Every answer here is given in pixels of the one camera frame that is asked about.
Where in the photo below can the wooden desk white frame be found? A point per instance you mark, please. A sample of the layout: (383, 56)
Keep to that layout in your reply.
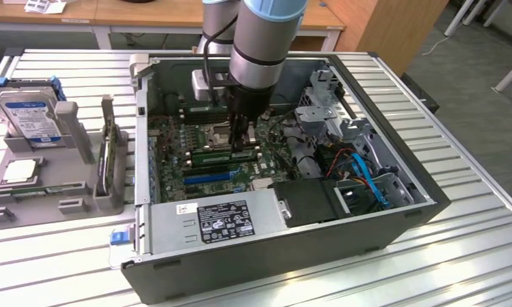
(144, 16)

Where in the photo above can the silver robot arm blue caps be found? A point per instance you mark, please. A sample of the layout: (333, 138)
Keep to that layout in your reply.
(256, 41)

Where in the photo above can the printed paper sheets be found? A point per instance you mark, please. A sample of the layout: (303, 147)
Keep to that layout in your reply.
(46, 5)

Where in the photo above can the CPU socket with metal frame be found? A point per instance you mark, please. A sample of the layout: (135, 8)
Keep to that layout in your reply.
(213, 136)

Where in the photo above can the blue case latch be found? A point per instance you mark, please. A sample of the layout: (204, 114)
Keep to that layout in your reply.
(118, 238)

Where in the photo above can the green RAM stick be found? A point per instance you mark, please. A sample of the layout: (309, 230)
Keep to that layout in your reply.
(42, 190)
(203, 112)
(208, 157)

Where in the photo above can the graphics card on edge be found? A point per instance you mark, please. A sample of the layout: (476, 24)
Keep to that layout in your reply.
(108, 160)

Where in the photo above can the blue expansion slot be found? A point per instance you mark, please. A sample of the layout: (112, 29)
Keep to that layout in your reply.
(207, 178)

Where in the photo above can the silver metal disk bay cage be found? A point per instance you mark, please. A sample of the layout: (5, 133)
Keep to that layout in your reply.
(353, 128)

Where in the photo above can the grey parts rack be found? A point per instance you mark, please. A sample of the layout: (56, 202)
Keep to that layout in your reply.
(68, 179)

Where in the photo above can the small silver chipset heatsink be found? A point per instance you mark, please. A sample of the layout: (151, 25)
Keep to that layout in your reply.
(261, 184)

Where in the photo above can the wooden cabinet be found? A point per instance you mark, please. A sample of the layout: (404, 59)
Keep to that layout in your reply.
(384, 28)

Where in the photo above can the black open PC case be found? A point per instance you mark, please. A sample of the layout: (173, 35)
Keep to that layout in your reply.
(281, 262)

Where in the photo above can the green motherboard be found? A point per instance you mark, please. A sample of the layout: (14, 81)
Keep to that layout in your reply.
(213, 185)

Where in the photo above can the metal slat table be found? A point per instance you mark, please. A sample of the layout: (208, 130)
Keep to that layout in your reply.
(452, 256)

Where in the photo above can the white table legs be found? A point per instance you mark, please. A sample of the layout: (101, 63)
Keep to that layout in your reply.
(509, 70)

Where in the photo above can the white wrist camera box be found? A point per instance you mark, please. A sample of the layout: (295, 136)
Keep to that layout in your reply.
(201, 84)

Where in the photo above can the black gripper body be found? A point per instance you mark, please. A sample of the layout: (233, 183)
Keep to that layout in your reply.
(249, 102)

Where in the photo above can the hard disk with blue label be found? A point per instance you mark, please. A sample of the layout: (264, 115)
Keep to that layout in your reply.
(29, 118)

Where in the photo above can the black plastic fan shroud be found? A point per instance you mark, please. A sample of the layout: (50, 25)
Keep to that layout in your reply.
(307, 201)

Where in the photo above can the silver power supply with label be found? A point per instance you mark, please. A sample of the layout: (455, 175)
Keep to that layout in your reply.
(213, 220)

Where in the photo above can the black expansion slot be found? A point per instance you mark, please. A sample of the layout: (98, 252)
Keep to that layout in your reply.
(204, 171)

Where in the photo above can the silver CPU chip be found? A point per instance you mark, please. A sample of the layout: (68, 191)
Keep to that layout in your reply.
(21, 172)

